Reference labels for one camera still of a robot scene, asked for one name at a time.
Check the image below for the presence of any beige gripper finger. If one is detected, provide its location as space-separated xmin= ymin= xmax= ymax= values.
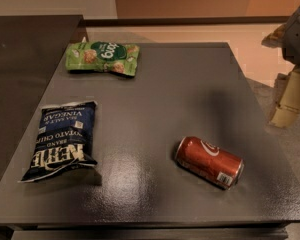
xmin=261 ymin=24 xmax=286 ymax=48
xmin=269 ymin=66 xmax=300 ymax=128

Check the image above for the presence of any green rice chip bag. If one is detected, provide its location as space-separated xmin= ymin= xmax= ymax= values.
xmin=65 ymin=41 xmax=140 ymax=77

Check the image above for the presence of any red coke can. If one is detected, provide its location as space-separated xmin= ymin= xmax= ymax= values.
xmin=175 ymin=137 xmax=244 ymax=190

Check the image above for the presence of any blue kettle chips bag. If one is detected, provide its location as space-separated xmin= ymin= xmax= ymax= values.
xmin=21 ymin=101 xmax=97 ymax=182

